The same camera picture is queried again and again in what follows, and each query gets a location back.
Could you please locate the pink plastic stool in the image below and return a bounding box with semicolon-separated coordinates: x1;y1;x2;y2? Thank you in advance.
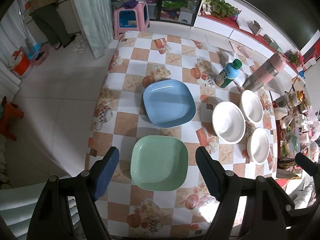
113;2;150;40

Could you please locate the potted green plant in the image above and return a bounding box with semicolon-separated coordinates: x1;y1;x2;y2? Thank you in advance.
206;0;238;19

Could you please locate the pink steel thermos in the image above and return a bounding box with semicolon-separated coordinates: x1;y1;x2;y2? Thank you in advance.
243;53;286;92

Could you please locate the red small stool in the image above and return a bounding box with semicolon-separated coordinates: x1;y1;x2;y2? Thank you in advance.
1;96;24;141

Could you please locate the checkered patterned tablecloth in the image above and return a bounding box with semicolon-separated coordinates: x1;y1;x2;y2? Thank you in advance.
86;31;277;238

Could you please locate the green square plate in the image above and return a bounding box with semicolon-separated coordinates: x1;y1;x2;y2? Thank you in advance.
130;135;189;191

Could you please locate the white foam wrapped fruit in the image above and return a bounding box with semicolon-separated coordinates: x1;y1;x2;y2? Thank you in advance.
274;107;289;121

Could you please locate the orange bucket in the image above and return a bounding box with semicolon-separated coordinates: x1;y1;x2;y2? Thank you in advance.
11;50;31;78

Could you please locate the black television screen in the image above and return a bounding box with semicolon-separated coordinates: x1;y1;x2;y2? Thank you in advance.
242;0;319;49

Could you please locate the white bowl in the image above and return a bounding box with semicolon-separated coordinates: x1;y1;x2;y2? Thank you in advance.
247;128;270;165
239;90;264;124
212;101;246;145

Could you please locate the green cap drink bottle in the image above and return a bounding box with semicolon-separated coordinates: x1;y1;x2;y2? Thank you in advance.
215;59;242;88

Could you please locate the person in dark trousers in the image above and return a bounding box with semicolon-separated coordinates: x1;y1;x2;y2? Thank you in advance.
29;0;76;50

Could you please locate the brown box with lettering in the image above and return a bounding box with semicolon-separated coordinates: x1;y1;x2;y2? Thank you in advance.
276;169;301;180

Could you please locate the gold lid glass jar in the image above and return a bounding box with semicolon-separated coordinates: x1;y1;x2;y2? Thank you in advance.
288;90;304;108

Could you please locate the white folded cloth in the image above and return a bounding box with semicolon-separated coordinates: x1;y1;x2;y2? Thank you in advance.
220;51;252;87

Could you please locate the blue square plate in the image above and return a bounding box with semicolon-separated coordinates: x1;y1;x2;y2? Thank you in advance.
143;79;196;128

